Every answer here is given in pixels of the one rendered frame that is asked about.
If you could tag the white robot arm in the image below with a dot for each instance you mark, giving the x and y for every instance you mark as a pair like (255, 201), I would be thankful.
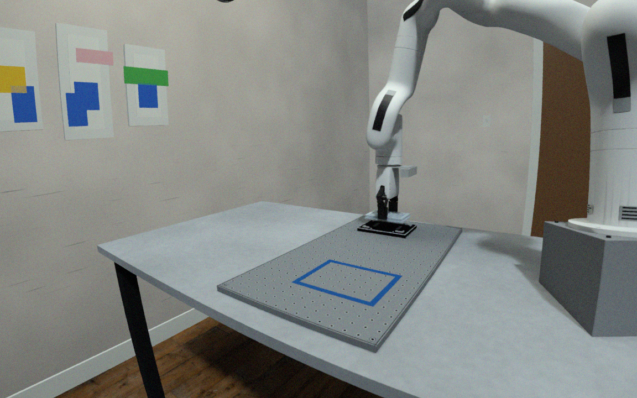
(603, 37)

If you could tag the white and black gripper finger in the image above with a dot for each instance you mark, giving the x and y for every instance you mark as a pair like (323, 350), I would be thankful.
(382, 206)
(393, 204)

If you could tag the blue rectangular tape outline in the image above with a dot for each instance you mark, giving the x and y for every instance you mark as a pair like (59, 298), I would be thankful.
(373, 301)

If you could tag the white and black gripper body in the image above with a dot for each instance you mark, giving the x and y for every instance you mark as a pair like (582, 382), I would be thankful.
(388, 177)

